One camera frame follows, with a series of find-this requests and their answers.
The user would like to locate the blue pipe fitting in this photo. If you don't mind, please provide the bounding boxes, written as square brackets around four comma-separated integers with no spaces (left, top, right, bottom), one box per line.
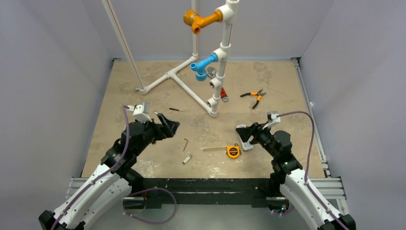
[190,53,218,81]

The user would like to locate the red adjustable wrench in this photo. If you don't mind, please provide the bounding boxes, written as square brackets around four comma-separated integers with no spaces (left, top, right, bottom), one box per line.
[220,87,229,103]

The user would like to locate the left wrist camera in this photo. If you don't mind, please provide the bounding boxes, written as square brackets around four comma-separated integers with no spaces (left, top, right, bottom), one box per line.
[127,102,152,123]

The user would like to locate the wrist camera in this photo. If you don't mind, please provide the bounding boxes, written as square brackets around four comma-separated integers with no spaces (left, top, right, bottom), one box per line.
[262,111,281,129]
[127,102,152,123]

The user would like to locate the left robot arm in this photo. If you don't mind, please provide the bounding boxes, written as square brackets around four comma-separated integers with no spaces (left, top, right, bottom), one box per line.
[38,113,180,230]

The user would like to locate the silver battery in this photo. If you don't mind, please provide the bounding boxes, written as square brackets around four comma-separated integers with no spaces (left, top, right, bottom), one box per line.
[182,154,192,165]

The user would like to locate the black screwdriver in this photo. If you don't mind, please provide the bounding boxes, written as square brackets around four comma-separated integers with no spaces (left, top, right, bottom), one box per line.
[169,107,185,112]

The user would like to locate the black base bar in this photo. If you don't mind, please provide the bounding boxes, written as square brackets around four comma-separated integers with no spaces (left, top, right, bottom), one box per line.
[122,178,293,213]

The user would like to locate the orange pipe fitting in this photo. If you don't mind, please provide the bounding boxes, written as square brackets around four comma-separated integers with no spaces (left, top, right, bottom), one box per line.
[183,10,223,35]

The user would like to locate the yellow tape measure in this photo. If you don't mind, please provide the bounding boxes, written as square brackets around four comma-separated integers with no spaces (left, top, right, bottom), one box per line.
[203,143,241,159]

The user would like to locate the silver pipe clamp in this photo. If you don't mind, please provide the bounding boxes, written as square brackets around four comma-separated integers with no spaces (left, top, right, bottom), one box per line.
[206,67,216,79]

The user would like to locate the white remote control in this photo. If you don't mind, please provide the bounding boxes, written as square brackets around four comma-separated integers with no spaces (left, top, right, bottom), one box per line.
[236,124,254,151]

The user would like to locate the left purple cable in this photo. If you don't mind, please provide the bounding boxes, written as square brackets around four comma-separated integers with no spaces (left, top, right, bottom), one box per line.
[50,104,131,230]

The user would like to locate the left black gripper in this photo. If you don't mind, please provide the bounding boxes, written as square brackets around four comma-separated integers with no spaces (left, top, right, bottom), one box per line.
[134,113,179,156]

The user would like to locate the aluminium frame rail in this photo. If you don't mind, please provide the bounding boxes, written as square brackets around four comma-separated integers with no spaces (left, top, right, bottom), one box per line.
[65,177,354,230]

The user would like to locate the orange handled pliers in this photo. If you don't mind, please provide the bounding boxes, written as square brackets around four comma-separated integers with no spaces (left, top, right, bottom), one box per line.
[240,89,266,97]

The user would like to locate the white PVC pipe frame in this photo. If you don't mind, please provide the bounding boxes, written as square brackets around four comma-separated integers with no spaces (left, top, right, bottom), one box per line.
[102,0,240,117]

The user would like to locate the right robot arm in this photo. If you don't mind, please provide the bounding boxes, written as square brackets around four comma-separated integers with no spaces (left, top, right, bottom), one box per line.
[236,123,356,230]

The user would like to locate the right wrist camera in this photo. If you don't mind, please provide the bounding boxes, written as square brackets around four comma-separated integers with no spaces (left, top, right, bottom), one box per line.
[262,111,281,129]

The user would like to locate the red handled cutter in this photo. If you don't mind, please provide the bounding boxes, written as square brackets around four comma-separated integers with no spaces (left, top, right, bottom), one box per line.
[252,95,262,109]

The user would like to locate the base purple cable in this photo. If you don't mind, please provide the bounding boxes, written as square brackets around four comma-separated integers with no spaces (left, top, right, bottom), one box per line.
[122,187,177,225]

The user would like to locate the small hex key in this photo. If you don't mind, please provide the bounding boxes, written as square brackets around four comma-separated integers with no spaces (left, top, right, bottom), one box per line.
[182,138,189,151]

